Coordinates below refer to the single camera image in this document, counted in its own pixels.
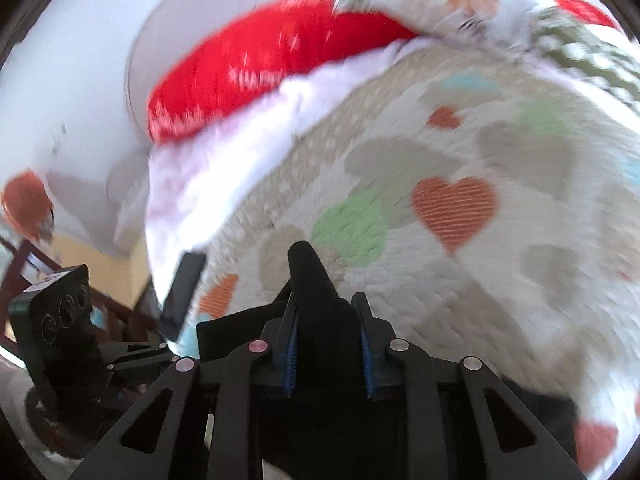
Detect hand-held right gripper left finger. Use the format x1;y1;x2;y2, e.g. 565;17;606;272
67;305;302;480

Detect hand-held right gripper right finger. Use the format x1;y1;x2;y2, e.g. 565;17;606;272
350;292;587;480

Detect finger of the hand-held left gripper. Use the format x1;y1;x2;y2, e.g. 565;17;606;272
106;341;183;377

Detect black pants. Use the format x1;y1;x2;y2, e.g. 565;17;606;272
196;241;581;480

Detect dark red wooden chair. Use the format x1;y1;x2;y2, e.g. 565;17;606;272
0;235;166;351

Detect black phone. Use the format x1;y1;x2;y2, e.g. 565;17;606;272
159;251;207;342

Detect orange round object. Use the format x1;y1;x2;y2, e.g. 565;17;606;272
1;171;55;242

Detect quilted heart-print bedspread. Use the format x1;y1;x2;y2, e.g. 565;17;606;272
150;40;640;480

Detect white fleece sheet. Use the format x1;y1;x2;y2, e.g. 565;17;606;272
145;40;426;306

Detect long red pillow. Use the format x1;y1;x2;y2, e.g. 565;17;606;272
146;0;623;147

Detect olive hedgehog-print pillow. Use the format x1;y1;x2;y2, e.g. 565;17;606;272
530;20;640;111

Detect floral white duvet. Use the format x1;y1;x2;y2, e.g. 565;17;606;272
332;0;640;61

